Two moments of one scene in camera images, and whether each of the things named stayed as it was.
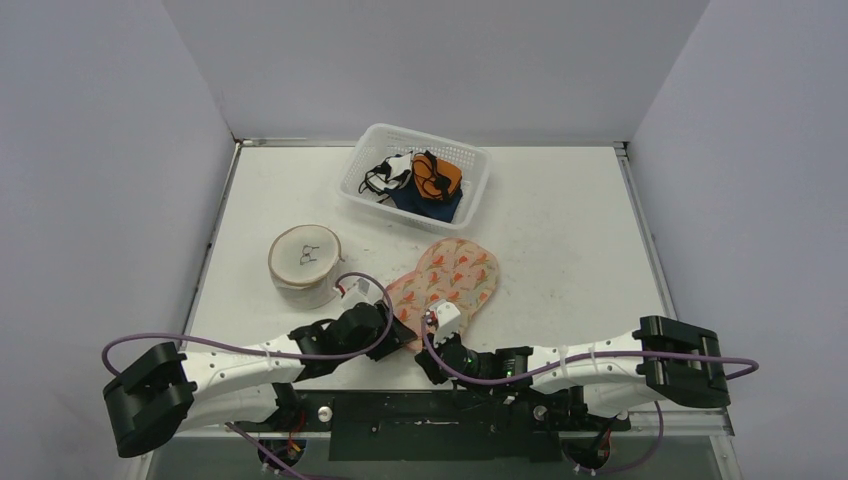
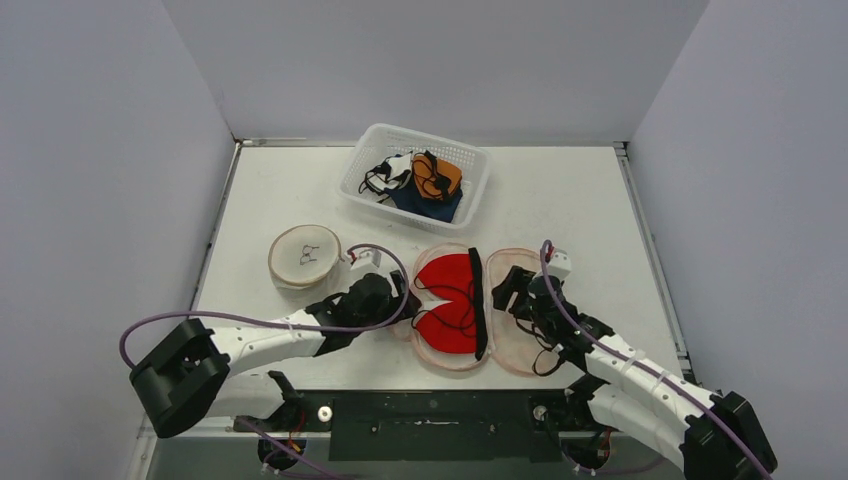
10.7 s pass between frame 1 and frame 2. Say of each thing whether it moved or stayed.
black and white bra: stayed
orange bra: stayed
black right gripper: moved
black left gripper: moved
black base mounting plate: stayed
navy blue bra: stayed
